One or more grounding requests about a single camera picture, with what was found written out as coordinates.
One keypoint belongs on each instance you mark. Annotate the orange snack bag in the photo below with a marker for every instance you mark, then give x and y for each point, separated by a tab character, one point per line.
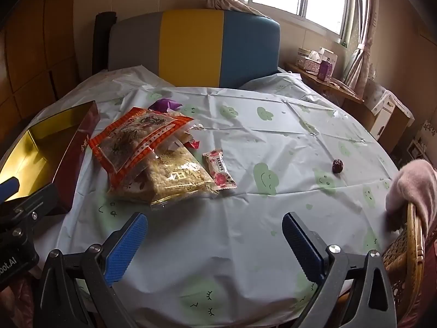
136	136

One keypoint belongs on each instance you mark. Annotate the rattan chair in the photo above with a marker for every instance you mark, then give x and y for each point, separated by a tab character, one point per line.
409	259

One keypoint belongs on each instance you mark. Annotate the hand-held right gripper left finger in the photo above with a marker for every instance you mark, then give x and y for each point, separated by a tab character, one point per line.
126	246

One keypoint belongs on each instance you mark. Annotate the wooden side desk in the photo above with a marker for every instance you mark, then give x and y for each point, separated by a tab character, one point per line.
327	87

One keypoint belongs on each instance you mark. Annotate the white box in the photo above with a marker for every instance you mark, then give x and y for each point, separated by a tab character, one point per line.
330	56

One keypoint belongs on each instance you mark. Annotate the red candy packet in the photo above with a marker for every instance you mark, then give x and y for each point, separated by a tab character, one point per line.
193	142

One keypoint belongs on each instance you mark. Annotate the cloth-covered cardboard box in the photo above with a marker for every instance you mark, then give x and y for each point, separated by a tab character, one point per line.
385	109

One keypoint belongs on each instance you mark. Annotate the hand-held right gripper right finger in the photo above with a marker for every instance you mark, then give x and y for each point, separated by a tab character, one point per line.
304	246

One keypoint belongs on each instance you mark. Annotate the wooden wardrobe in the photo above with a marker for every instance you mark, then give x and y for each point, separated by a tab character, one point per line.
34	41

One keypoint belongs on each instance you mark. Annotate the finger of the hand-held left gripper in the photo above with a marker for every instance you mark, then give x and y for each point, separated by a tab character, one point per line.
8	187

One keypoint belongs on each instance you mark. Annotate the pink floral curtain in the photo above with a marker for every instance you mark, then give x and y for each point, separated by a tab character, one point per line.
363	41

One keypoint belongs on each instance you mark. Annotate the dark red date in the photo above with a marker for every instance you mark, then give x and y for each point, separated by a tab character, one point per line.
337	165

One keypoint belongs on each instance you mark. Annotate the purple box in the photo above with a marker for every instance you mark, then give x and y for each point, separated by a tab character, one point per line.
325	68

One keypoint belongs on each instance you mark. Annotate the beige snack packet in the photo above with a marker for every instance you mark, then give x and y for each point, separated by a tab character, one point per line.
174	111

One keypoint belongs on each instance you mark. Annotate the pink cloth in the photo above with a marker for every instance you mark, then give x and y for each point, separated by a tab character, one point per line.
416	184

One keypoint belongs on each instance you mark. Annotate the pale green-print tablecloth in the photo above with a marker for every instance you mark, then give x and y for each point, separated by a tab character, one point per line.
245	129

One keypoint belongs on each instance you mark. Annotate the gold tin box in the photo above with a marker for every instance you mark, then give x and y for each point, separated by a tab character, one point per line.
44	150

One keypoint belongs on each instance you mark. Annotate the patterned tissue box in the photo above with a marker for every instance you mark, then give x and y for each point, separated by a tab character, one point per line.
309	60

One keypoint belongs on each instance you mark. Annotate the purple snack packet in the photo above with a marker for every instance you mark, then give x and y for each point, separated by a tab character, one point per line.
165	104

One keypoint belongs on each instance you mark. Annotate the pink white snack packet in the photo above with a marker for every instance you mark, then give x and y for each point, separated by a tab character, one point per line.
219	169

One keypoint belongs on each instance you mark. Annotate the clear golden snack bag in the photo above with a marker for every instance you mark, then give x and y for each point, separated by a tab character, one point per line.
177	177

